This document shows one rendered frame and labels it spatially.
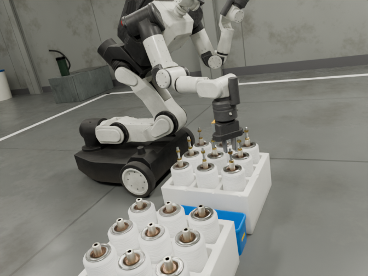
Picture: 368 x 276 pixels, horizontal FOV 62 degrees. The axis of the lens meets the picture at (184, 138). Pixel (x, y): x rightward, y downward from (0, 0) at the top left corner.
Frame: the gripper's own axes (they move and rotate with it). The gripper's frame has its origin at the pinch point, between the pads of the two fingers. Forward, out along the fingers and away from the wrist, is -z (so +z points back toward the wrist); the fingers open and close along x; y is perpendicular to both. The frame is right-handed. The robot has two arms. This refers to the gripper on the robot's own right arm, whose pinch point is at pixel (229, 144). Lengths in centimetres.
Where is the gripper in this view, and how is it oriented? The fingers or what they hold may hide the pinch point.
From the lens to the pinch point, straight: 121.5
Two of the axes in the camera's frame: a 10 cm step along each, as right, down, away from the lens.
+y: 3.4, 2.8, -9.0
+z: -1.7, -9.2, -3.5
